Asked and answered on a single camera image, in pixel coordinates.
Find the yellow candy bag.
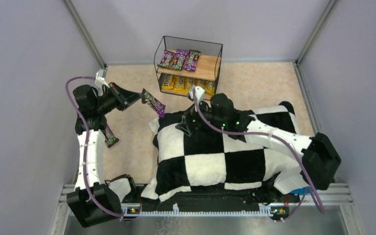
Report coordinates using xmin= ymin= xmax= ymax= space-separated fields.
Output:
xmin=194 ymin=78 xmax=206 ymax=89

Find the purple brown candy bag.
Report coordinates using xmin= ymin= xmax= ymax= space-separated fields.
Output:
xmin=183 ymin=49 xmax=201 ymax=72

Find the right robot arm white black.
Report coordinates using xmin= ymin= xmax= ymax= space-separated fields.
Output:
xmin=176 ymin=94 xmax=341 ymax=193

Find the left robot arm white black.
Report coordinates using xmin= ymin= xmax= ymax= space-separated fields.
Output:
xmin=67 ymin=82 xmax=141 ymax=228

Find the yellow candy bag shelf right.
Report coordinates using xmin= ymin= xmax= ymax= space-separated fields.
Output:
xmin=173 ymin=75 xmax=186 ymax=94

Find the yellow candy bag shelf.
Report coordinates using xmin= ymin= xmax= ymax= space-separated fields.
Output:
xmin=173 ymin=75 xmax=186 ymax=94
xmin=162 ymin=74 xmax=175 ymax=90

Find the yellow candy bag shelf left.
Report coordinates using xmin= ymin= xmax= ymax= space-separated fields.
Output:
xmin=162 ymin=74 xmax=175 ymax=90

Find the purple candy bag shelf left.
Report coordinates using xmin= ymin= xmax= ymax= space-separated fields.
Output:
xmin=157 ymin=49 xmax=176 ymax=69

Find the purple candy bag shelf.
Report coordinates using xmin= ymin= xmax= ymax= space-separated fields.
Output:
xmin=157 ymin=49 xmax=176 ymax=69
xmin=170 ymin=49 xmax=189 ymax=71

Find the purple candy bag shelf right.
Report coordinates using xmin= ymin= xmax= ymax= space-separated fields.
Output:
xmin=170 ymin=49 xmax=189 ymax=71

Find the black white checkered pillow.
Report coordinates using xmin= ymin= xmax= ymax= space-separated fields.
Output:
xmin=141 ymin=111 xmax=299 ymax=201

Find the blue cloth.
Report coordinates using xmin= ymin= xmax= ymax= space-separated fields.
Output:
xmin=290 ymin=187 xmax=310 ymax=195

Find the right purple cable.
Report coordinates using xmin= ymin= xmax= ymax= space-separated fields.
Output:
xmin=192 ymin=89 xmax=326 ymax=222

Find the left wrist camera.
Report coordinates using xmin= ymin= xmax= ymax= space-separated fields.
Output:
xmin=94 ymin=69 xmax=110 ymax=96

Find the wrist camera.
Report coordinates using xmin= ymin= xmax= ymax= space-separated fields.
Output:
xmin=94 ymin=69 xmax=110 ymax=96
xmin=188 ymin=86 xmax=206 ymax=111

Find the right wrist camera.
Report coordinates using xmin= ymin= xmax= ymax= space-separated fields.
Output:
xmin=188 ymin=86 xmax=206 ymax=111

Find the black wire wooden shelf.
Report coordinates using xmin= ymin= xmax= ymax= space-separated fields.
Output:
xmin=153 ymin=36 xmax=223 ymax=100

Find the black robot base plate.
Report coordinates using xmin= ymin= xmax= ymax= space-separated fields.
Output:
xmin=121 ymin=184 xmax=300 ymax=212

